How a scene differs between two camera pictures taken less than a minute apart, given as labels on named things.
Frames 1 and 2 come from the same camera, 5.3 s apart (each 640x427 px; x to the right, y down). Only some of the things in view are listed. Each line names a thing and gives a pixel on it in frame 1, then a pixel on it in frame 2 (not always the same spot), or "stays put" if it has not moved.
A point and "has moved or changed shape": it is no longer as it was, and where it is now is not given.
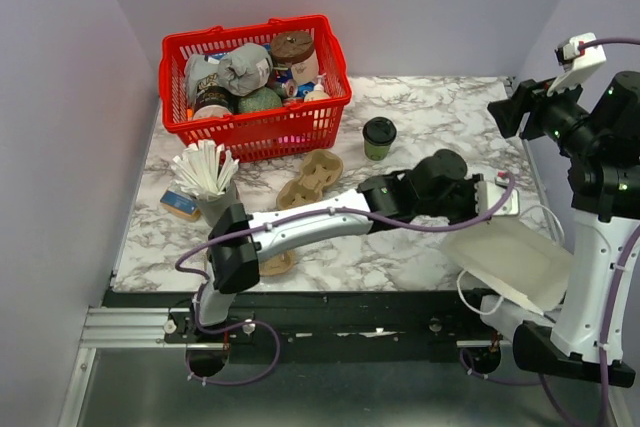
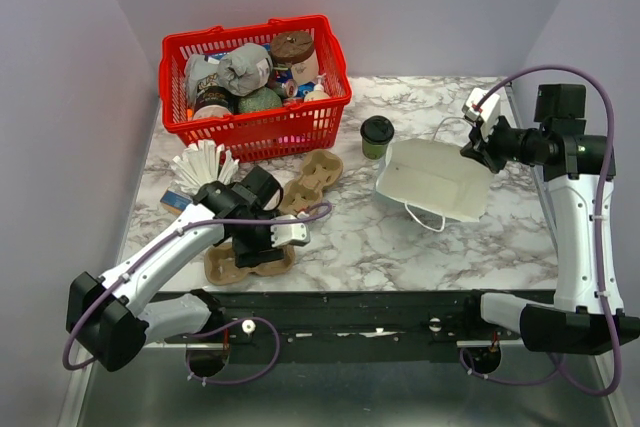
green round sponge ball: (263, 98) stays put
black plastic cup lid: (379, 131) stays put
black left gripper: (470, 186) to (248, 256)
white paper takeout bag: (518, 258) has moved or changed shape
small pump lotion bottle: (318, 94) stays put
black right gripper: (533, 97) to (487, 156)
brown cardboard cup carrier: (320, 170) stays put
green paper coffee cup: (376, 152) stays put
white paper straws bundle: (205, 168) stays put
